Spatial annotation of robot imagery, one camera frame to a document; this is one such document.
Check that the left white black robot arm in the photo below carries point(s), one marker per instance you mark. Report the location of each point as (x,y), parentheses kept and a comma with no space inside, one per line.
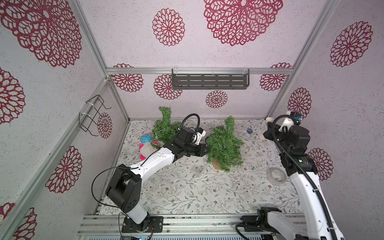
(124,188)

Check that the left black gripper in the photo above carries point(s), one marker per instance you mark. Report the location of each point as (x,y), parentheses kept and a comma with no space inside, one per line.
(201,153)

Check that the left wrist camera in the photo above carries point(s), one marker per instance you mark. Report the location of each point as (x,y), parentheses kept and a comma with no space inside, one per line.
(198,136)

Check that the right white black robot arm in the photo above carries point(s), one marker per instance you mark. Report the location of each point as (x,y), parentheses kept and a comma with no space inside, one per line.
(320,224)

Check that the grey wall shelf rack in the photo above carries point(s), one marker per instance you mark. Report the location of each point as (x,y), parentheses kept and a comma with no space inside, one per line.
(210,81)

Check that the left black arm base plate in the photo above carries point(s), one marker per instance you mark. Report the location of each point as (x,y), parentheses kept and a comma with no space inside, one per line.
(149,225)

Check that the small green christmas tree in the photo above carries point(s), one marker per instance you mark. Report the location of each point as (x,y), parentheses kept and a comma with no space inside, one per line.
(225,146)
(164,130)

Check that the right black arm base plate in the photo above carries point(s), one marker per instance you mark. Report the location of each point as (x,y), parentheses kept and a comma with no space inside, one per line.
(252,222)

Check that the aluminium mounting rail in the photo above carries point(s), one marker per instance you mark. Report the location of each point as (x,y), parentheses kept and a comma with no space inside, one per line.
(109,225)

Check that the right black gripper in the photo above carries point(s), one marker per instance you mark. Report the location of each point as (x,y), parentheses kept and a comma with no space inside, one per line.
(270,132)

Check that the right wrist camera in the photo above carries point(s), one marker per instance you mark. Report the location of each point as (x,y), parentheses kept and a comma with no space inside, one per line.
(294,119)

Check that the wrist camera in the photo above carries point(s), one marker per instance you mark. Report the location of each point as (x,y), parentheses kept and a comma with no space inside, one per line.
(294,119)
(198,136)

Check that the pink white plush toy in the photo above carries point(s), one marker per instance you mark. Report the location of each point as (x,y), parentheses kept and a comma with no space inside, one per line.
(148,146)

